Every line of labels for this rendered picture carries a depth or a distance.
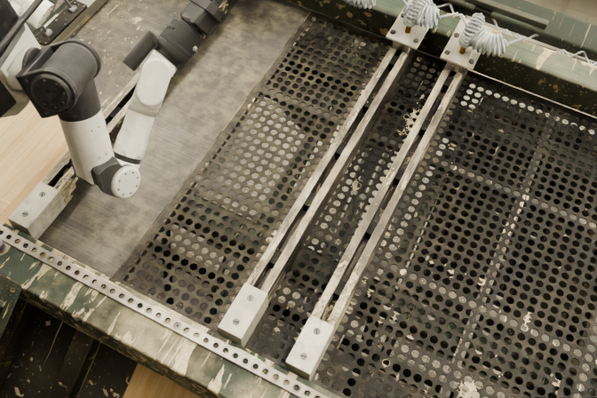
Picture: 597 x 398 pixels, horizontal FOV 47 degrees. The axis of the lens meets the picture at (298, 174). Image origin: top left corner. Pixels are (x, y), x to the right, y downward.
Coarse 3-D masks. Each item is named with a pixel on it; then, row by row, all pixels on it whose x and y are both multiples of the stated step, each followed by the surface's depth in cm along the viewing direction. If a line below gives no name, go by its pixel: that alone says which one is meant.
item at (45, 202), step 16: (224, 0) 216; (128, 96) 194; (112, 112) 190; (112, 128) 186; (112, 144) 189; (64, 160) 179; (48, 176) 176; (64, 176) 177; (32, 192) 173; (48, 192) 174; (64, 192) 177; (16, 208) 171; (32, 208) 171; (48, 208) 173; (16, 224) 169; (32, 224) 169; (48, 224) 176
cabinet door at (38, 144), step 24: (0, 120) 193; (24, 120) 193; (48, 120) 194; (0, 144) 188; (24, 144) 189; (48, 144) 189; (0, 168) 184; (24, 168) 184; (48, 168) 184; (0, 192) 180; (24, 192) 180; (0, 216) 175
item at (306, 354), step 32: (448, 64) 201; (448, 96) 196; (416, 128) 189; (416, 160) 183; (384, 192) 177; (384, 224) 172; (352, 256) 167; (352, 288) 162; (320, 320) 157; (320, 352) 153
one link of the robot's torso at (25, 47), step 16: (0, 0) 133; (0, 16) 134; (16, 16) 138; (0, 32) 136; (16, 32) 134; (0, 48) 132; (16, 48) 137; (32, 48) 139; (0, 64) 134; (16, 64) 137; (0, 80) 137; (16, 80) 138; (0, 96) 140; (16, 96) 143; (0, 112) 142; (16, 112) 148
